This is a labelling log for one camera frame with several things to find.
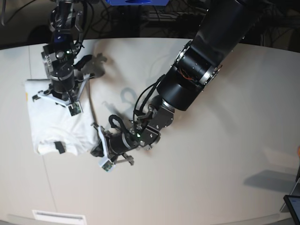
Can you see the white printed T-shirt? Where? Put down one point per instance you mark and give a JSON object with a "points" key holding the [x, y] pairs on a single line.
{"points": [[53, 129]]}

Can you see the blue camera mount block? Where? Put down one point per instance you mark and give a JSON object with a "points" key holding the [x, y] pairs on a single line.
{"points": [[137, 2]]}

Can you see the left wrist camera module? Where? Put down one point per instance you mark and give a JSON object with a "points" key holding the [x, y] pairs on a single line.
{"points": [[107, 167]]}

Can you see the white paper label strip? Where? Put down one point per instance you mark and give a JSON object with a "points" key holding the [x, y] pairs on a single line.
{"points": [[59, 218]]}

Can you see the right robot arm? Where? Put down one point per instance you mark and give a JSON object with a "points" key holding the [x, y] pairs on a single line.
{"points": [[67, 26]]}

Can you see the dark tablet screen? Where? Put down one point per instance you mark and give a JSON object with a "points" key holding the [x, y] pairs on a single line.
{"points": [[293, 204]]}

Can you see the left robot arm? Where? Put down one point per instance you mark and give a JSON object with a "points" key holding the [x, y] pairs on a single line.
{"points": [[196, 65]]}

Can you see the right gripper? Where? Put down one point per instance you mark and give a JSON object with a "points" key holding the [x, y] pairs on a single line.
{"points": [[66, 91]]}

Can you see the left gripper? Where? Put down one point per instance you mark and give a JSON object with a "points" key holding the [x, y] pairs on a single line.
{"points": [[113, 146]]}

